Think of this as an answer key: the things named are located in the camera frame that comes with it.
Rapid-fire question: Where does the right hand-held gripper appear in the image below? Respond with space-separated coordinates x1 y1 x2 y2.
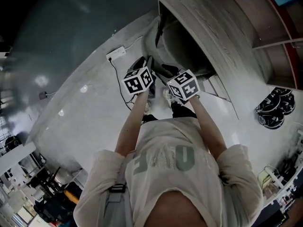
161 63 199 102

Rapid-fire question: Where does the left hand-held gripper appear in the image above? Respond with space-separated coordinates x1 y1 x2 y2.
121 55 156 96

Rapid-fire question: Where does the grey chair with black legs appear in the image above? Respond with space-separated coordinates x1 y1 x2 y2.
141 15 214 80

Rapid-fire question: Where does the person's right forearm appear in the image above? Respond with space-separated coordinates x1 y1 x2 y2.
188 95 228 161

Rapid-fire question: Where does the person's left forearm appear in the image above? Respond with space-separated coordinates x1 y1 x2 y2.
115 89 150 156

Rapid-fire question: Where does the wooden desk with drawers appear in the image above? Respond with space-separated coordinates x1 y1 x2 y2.
143 0 303 119

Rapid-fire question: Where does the black chair with orange cushion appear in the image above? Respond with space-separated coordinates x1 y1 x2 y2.
32 168 84 223

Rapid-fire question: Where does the person's right white shoe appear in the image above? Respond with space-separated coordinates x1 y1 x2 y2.
162 87 181 104

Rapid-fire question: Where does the person's beige shirt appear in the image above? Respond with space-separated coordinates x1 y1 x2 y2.
73 117 265 227

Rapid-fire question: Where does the white table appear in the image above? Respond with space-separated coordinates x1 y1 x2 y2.
0 142 36 172

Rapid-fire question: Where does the grey bag strap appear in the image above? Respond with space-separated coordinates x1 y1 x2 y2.
103 149 133 227

